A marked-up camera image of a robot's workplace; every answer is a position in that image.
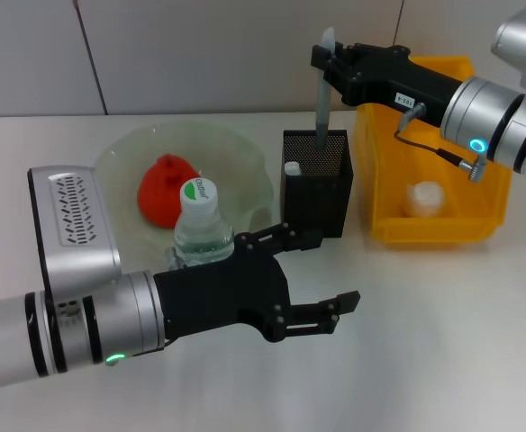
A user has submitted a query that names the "yellow plastic storage bin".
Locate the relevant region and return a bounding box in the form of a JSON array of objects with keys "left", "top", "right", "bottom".
[{"left": 355, "top": 56, "right": 512, "bottom": 248}]

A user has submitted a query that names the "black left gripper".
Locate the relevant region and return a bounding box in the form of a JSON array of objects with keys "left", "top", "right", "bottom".
[{"left": 153, "top": 220, "right": 362, "bottom": 344}]

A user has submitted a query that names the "black mesh pen holder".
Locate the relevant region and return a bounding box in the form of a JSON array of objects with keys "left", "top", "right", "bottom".
[{"left": 282, "top": 129, "right": 355, "bottom": 239}]

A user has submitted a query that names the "gripper cable with plug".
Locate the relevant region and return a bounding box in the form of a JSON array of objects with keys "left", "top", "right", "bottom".
[
  {"left": 394, "top": 102, "right": 488, "bottom": 184},
  {"left": 163, "top": 246, "right": 187, "bottom": 271}
]

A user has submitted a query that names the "clear water bottle green label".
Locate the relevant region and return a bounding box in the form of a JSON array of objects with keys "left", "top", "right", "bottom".
[{"left": 172, "top": 177, "right": 237, "bottom": 267}]

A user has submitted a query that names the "left gripper cable with plug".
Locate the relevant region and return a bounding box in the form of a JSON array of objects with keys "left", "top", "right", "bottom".
[{"left": 163, "top": 246, "right": 187, "bottom": 271}]

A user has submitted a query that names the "right gripper cable with plug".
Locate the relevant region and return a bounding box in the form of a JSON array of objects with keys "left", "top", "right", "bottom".
[{"left": 394, "top": 102, "right": 488, "bottom": 184}]

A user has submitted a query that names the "clear glass bowl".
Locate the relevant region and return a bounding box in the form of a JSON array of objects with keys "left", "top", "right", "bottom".
[{"left": 95, "top": 121, "right": 276, "bottom": 271}]

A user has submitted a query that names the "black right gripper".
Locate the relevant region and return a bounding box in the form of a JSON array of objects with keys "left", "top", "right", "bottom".
[{"left": 311, "top": 42, "right": 466, "bottom": 127}]

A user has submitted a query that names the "grey glitter marker pen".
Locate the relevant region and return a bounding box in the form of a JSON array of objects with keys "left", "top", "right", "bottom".
[{"left": 314, "top": 26, "right": 337, "bottom": 150}]

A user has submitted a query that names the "white paper ball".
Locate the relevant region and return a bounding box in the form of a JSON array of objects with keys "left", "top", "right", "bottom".
[{"left": 400, "top": 180, "right": 448, "bottom": 218}]

